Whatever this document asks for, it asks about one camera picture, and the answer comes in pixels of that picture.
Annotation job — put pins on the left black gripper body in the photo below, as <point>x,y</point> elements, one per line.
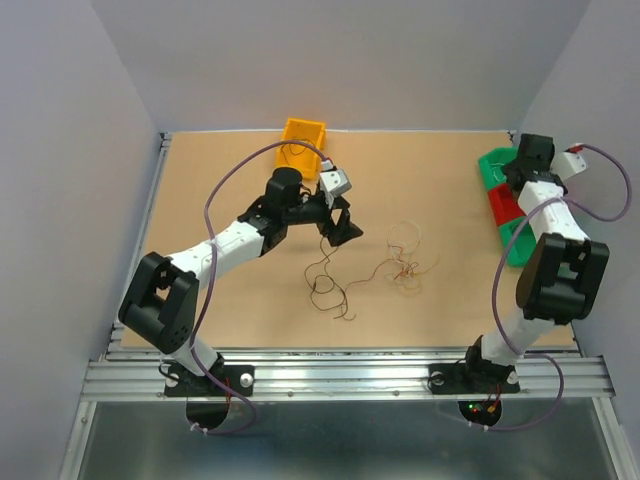
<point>320,214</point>

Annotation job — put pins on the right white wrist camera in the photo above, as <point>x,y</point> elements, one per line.
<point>568,163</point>

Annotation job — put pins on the far green plastic bin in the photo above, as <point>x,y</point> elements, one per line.
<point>490,166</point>

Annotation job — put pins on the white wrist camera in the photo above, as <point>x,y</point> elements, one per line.
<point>568,163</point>
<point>332,181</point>

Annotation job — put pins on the red plastic bin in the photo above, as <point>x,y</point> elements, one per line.
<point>503,205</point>

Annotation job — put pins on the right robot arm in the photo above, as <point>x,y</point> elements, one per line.
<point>561,279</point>

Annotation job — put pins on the yellow plastic bin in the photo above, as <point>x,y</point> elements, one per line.
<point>297,156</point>

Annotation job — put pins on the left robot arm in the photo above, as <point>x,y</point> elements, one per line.
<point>162,297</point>

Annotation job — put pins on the green plastic bin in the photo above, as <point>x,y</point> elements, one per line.
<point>490,166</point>
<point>523,246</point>

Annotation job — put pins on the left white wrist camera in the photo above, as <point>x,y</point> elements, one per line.
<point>332,181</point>

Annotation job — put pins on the aluminium mounting rail frame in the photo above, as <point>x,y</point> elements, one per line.
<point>361,413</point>

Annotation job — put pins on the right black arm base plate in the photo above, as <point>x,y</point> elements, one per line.
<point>460,379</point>

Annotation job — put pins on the near green plastic bin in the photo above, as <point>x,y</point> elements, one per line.
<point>523,246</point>

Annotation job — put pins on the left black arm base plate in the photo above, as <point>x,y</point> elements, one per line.
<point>181,383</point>

